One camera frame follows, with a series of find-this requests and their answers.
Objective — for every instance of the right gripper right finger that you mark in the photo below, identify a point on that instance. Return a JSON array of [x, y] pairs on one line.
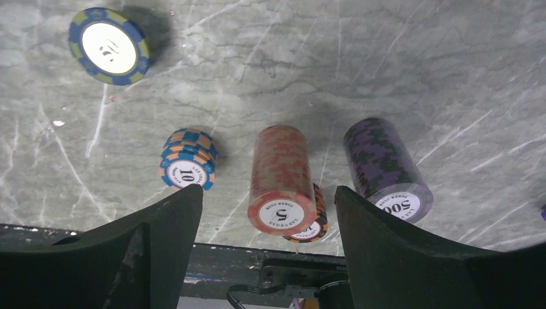
[[394, 264]]

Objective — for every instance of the black base frame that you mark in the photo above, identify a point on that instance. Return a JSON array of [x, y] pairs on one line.
[[213, 269]]

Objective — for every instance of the orange-black chip stack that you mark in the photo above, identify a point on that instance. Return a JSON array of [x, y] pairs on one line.
[[319, 227]]

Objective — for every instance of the purple chip stack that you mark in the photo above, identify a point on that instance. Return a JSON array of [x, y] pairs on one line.
[[383, 171]]

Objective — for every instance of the red chip stack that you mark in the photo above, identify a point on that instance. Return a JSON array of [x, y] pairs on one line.
[[281, 196]]

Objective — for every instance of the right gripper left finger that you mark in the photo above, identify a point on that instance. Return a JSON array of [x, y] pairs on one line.
[[138, 261]]

